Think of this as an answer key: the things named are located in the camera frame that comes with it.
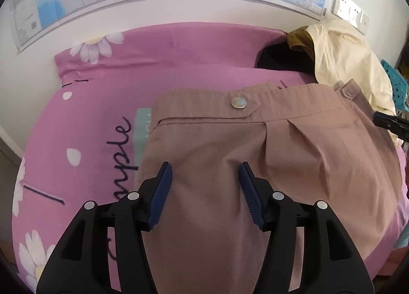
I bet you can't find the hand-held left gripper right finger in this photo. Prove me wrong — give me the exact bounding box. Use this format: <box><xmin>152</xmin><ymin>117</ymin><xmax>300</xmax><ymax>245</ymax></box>
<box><xmin>239</xmin><ymin>162</ymin><xmax>374</xmax><ymax>294</ymax></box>

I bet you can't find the mustard garment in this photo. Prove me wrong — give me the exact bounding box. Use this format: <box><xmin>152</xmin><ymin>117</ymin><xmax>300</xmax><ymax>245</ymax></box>
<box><xmin>286</xmin><ymin>25</ymin><xmax>316</xmax><ymax>57</ymax></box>

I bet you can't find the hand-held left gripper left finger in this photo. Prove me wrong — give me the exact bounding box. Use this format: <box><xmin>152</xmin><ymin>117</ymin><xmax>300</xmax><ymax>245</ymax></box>
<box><xmin>36</xmin><ymin>162</ymin><xmax>173</xmax><ymax>294</ymax></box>

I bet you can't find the white wall socket panel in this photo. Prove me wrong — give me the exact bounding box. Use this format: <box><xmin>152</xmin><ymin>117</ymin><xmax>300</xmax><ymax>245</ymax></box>
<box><xmin>331</xmin><ymin>0</ymin><xmax>370</xmax><ymax>34</ymax></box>

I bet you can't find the black garment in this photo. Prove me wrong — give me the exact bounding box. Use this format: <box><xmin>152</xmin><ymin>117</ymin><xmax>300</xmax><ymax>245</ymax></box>
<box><xmin>257</xmin><ymin>43</ymin><xmax>317</xmax><ymax>78</ymax></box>

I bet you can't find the pink floral bed sheet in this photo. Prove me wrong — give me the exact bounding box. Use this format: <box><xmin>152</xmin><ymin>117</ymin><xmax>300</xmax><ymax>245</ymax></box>
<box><xmin>11</xmin><ymin>23</ymin><xmax>409</xmax><ymax>294</ymax></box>

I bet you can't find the tan jacket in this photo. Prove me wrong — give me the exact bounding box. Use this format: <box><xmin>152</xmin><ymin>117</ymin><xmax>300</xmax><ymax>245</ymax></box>
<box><xmin>136</xmin><ymin>79</ymin><xmax>406</xmax><ymax>294</ymax></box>

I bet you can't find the cream garment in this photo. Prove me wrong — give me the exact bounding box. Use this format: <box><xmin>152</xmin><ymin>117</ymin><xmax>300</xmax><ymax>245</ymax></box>
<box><xmin>303</xmin><ymin>19</ymin><xmax>404</xmax><ymax>148</ymax></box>

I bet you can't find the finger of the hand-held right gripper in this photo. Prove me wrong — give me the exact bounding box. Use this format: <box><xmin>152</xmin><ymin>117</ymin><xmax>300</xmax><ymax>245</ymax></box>
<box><xmin>373</xmin><ymin>111</ymin><xmax>409</xmax><ymax>141</ymax></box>

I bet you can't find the teal perforated plastic basket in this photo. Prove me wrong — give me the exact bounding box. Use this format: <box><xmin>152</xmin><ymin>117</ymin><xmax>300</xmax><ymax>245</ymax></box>
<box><xmin>380</xmin><ymin>59</ymin><xmax>409</xmax><ymax>110</ymax></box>

